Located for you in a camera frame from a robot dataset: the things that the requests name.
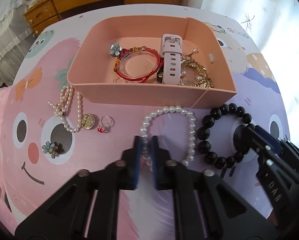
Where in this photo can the pink smart watch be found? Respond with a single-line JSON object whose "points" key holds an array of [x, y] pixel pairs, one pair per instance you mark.
{"points": [[170, 53]]}

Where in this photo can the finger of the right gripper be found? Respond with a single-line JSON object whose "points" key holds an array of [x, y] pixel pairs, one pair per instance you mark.
{"points": [[262, 141], [283, 153]]}

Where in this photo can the white lace cloth cover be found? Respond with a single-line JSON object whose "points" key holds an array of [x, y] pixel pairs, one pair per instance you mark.
{"points": [[15, 38]]}

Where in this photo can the white floral curtain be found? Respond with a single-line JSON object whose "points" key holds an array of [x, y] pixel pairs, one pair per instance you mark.
{"points": [[274, 26]]}

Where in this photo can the cartoon printed mat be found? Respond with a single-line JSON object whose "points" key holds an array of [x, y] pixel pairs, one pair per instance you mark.
{"points": [[43, 106]]}

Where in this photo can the gold rhinestone hair clip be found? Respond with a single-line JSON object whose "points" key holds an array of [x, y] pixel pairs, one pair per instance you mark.
{"points": [[201, 78]]}

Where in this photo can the blue flower brooch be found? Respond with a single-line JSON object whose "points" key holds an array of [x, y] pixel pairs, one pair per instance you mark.
{"points": [[51, 148]]}

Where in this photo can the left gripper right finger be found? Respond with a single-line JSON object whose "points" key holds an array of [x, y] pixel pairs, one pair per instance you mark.
{"points": [[205, 206]]}

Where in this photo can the pink jewelry tray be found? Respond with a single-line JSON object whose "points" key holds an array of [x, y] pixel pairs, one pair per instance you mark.
{"points": [[130, 78]]}

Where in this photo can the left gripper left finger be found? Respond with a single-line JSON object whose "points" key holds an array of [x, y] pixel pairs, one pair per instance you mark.
{"points": [[86, 206]]}

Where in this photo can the blue flower charm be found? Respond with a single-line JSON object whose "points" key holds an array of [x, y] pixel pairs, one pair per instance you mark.
{"points": [[115, 50]]}

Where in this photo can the gold round pendant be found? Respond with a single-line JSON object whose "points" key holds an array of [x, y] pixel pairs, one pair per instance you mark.
{"points": [[88, 121]]}

